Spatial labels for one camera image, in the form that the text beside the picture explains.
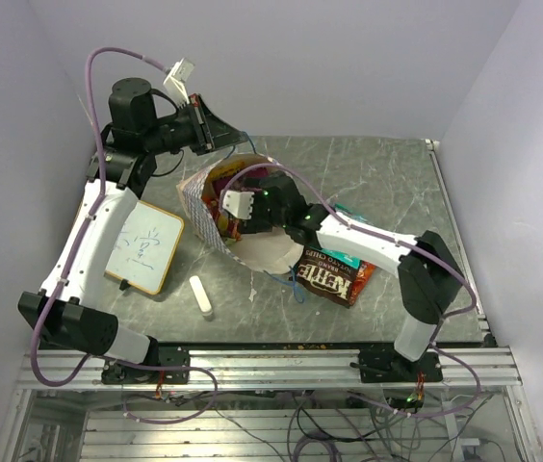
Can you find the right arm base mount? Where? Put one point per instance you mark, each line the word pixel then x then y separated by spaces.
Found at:
pixel 382 364

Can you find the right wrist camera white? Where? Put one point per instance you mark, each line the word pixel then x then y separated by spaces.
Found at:
pixel 238 204

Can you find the colourful fruit candy bag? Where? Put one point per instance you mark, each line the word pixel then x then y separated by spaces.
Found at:
pixel 227 226

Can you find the small whiteboard orange frame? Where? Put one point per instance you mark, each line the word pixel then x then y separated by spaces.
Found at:
pixel 145 248

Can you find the red Doritos chip bag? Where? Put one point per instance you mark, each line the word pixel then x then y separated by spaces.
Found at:
pixel 360 280

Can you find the aluminium rail frame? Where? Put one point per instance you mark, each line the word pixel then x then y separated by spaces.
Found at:
pixel 278 402

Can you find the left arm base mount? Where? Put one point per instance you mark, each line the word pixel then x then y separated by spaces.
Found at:
pixel 164 364

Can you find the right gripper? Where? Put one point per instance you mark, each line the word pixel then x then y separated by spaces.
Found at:
pixel 255 224

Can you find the purple candy bag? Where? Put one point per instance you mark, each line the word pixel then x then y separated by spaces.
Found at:
pixel 219 184

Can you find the dark brown snack bag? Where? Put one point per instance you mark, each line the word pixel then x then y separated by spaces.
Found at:
pixel 324 276

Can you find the white marker eraser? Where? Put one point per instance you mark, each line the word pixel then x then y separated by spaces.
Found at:
pixel 201 298

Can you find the green snack bag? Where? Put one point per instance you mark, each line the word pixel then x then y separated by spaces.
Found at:
pixel 346 212

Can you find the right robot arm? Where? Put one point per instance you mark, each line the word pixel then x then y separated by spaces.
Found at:
pixel 428 275

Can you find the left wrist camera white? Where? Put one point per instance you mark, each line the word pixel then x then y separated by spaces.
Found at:
pixel 175 82

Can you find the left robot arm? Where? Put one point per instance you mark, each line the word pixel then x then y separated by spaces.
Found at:
pixel 62 311

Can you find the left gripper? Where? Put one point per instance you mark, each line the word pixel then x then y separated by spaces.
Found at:
pixel 212 132

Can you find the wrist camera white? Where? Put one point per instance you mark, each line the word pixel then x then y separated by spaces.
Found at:
pixel 175 82
pixel 238 204

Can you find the teal mint candy bag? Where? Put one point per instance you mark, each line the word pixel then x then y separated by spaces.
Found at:
pixel 344 258

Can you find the checkered paper bag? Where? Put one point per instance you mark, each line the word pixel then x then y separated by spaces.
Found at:
pixel 250 242

